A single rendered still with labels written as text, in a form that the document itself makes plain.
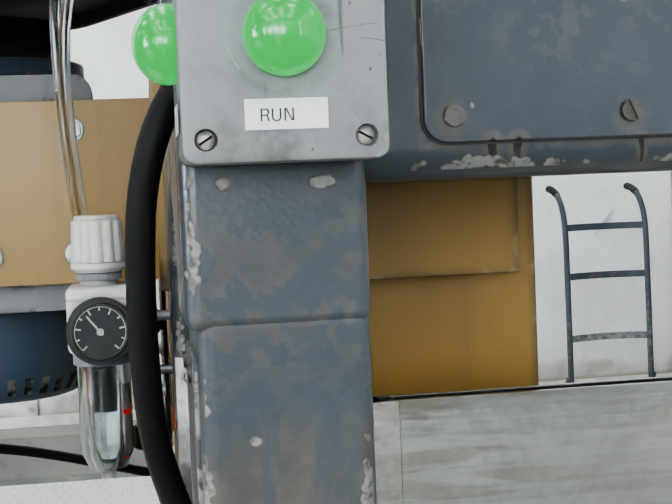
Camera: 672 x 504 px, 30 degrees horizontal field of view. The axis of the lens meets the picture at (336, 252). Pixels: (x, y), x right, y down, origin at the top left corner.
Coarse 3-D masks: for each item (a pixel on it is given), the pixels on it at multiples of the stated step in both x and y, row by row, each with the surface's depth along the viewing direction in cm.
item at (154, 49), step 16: (144, 16) 45; (160, 16) 45; (144, 32) 45; (160, 32) 45; (144, 48) 45; (160, 48) 45; (144, 64) 45; (160, 64) 45; (176, 64) 45; (160, 80) 46; (176, 80) 46
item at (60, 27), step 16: (64, 0) 61; (144, 0) 83; (64, 16) 62; (64, 32) 63; (64, 48) 63; (64, 64) 64; (64, 80) 65; (64, 96) 66; (64, 112) 67; (64, 128) 68; (64, 144) 74; (64, 160) 74; (80, 176) 70; (80, 192) 70; (80, 208) 71
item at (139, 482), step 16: (80, 480) 66; (96, 480) 66; (112, 480) 66; (128, 480) 66; (144, 480) 66; (0, 496) 65; (16, 496) 65; (32, 496) 65; (48, 496) 66; (64, 496) 66; (80, 496) 66; (96, 496) 66; (112, 496) 66; (128, 496) 66; (144, 496) 66
